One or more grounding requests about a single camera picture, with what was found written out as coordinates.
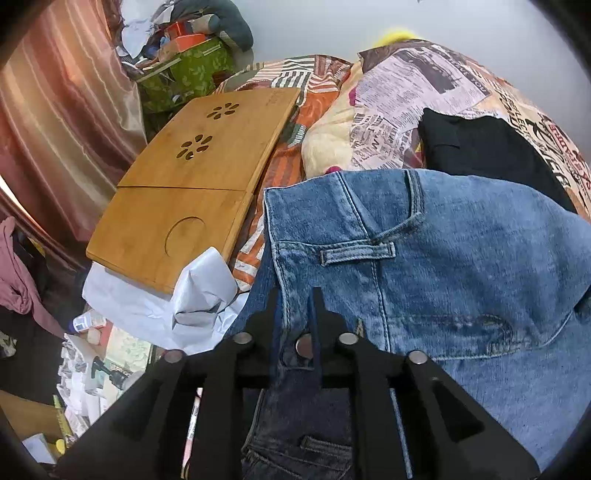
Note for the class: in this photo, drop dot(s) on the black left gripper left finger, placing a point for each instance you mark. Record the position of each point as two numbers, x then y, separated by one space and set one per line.
183 411

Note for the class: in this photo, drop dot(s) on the black folded garment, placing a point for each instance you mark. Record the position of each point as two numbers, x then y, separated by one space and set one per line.
487 147

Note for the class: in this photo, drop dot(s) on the green leaf pattern bag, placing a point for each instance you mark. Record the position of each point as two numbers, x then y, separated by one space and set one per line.
187 75

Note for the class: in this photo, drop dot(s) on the cream yellow pillow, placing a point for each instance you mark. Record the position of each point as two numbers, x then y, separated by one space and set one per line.
327 146

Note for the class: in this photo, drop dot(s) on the orange striped blanket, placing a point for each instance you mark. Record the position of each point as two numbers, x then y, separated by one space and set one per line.
319 79

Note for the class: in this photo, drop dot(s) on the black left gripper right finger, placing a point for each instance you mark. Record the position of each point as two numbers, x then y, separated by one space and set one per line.
410 419

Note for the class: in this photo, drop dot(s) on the dark grey stuffed cushion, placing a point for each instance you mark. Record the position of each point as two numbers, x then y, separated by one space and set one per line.
220 18

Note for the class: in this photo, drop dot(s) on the blue denim jeans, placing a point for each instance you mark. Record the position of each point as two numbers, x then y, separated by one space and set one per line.
491 279

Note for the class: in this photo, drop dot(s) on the newspaper print bed cover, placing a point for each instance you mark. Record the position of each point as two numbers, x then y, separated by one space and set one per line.
399 81

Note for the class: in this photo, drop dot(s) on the striped pink curtain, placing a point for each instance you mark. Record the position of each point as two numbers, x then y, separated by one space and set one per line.
71 121

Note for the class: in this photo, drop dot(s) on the white crumpled cloth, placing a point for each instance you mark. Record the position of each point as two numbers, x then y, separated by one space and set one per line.
194 318

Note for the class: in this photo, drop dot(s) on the bamboo lap desk tray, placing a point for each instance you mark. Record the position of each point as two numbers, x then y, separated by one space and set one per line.
192 186

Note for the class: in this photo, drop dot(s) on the pink hanging garment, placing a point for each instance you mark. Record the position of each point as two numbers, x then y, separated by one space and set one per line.
18 289

